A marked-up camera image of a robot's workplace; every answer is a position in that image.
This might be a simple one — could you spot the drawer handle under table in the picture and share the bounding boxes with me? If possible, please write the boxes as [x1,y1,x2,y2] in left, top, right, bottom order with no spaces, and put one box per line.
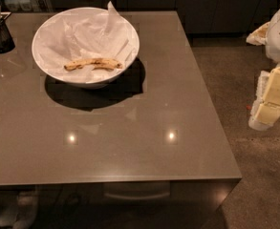
[103,181,170,201]

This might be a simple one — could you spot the white bowl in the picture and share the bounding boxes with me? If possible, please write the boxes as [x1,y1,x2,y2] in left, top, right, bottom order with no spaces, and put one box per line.
[31,6,140,90]

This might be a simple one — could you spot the dark cabinet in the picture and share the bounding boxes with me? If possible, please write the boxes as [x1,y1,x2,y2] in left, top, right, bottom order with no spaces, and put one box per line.
[49,0,280,34]

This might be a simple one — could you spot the white crumpled paper liner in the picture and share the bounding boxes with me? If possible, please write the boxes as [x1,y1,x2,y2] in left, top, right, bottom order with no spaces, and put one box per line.
[37,1,137,83]

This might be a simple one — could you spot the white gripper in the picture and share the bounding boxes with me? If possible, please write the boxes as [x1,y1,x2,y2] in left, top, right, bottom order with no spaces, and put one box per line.
[246,9,280,131]

